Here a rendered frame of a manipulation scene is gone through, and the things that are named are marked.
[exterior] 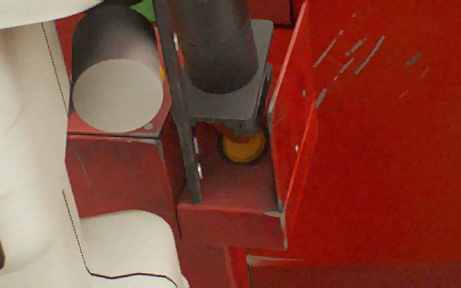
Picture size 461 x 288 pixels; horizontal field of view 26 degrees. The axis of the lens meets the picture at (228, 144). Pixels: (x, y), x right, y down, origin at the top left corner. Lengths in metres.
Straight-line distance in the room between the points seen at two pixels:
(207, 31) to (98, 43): 0.25
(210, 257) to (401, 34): 0.32
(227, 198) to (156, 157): 0.07
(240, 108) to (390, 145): 0.44
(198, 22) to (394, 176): 0.55
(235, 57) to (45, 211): 0.41
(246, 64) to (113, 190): 0.17
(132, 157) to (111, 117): 0.33
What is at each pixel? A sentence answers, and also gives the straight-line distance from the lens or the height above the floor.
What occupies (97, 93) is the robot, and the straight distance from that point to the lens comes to 0.49.
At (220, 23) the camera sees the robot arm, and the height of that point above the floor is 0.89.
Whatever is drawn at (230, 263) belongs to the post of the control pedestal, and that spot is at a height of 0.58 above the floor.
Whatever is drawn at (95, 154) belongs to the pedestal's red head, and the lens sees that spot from 0.84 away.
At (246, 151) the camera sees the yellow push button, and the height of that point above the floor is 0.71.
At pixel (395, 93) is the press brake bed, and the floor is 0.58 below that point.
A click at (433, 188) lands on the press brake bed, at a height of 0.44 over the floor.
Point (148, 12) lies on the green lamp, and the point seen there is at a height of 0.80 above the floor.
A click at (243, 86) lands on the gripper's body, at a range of 0.79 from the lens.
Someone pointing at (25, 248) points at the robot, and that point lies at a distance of 0.36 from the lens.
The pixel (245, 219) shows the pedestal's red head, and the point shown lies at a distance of 0.84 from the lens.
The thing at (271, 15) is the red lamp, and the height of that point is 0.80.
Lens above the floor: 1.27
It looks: 39 degrees down
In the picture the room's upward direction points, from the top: 9 degrees counter-clockwise
